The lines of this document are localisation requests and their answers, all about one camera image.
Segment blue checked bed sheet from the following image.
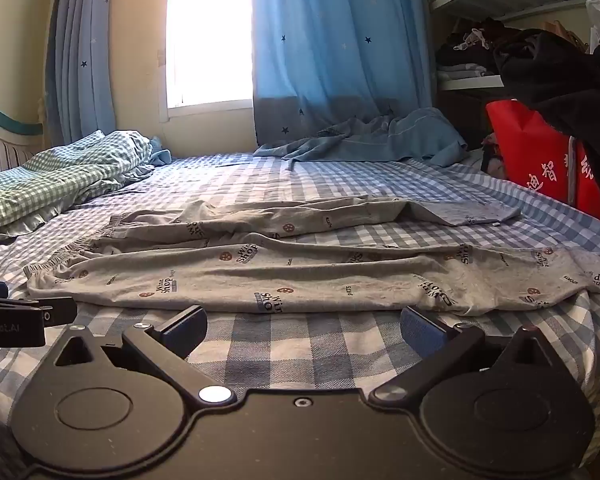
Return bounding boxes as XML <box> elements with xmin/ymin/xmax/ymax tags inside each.
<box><xmin>0</xmin><ymin>152</ymin><xmax>600</xmax><ymax>480</ymax></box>

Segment grey printed pants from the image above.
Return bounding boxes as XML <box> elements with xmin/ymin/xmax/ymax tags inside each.
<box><xmin>24</xmin><ymin>197</ymin><xmax>600</xmax><ymax>317</ymax></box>

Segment dark and white cloth bundle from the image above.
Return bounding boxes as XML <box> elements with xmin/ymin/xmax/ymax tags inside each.
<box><xmin>480</xmin><ymin>132</ymin><xmax>509</xmax><ymax>179</ymax></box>

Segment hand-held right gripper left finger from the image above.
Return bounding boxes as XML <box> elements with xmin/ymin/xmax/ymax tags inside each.
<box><xmin>54</xmin><ymin>305</ymin><xmax>237</xmax><ymax>410</ymax></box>

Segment pile of dark clothes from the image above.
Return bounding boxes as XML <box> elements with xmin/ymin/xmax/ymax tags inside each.
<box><xmin>436</xmin><ymin>17</ymin><xmax>506</xmax><ymax>80</ymax></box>

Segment striped headboard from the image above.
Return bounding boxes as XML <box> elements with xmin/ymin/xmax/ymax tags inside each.
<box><xmin>0</xmin><ymin>100</ymin><xmax>45</xmax><ymax>182</ymax></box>

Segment bright blue star curtain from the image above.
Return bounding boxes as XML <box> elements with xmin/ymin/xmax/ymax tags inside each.
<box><xmin>251</xmin><ymin>0</ymin><xmax>436</xmax><ymax>148</ymax></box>

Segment grey-blue star curtain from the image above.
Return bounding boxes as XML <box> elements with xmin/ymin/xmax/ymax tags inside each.
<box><xmin>44</xmin><ymin>0</ymin><xmax>118</xmax><ymax>147</ymax></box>

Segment red bag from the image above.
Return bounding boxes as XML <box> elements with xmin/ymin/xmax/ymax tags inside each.
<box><xmin>485</xmin><ymin>99</ymin><xmax>600</xmax><ymax>232</ymax></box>

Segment window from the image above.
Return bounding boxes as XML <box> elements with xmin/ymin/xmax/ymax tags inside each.
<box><xmin>165</xmin><ymin>0</ymin><xmax>255</xmax><ymax>111</ymax></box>

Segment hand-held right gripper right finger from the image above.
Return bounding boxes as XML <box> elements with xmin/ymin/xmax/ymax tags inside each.
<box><xmin>369</xmin><ymin>306</ymin><xmax>554</xmax><ymax>408</ymax></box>

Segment green checked quilt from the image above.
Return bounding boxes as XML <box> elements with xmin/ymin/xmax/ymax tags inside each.
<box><xmin>0</xmin><ymin>130</ymin><xmax>173</xmax><ymax>251</ymax></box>

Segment black hanging garment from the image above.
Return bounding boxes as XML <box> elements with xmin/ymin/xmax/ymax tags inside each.
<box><xmin>495</xmin><ymin>29</ymin><xmax>600</xmax><ymax>211</ymax></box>

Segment blue crumpled blanket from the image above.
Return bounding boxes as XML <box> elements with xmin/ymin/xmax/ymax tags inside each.
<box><xmin>254</xmin><ymin>107</ymin><xmax>469</xmax><ymax>167</ymax></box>

